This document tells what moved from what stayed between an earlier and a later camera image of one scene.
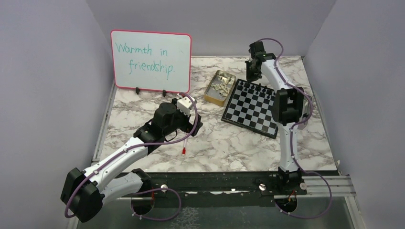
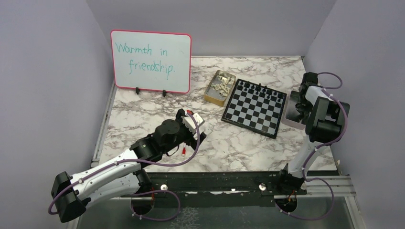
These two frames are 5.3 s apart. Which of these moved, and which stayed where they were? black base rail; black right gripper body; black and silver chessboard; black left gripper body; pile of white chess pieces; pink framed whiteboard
Moved: black left gripper body; black right gripper body
Stayed: black base rail; black and silver chessboard; pink framed whiteboard; pile of white chess pieces
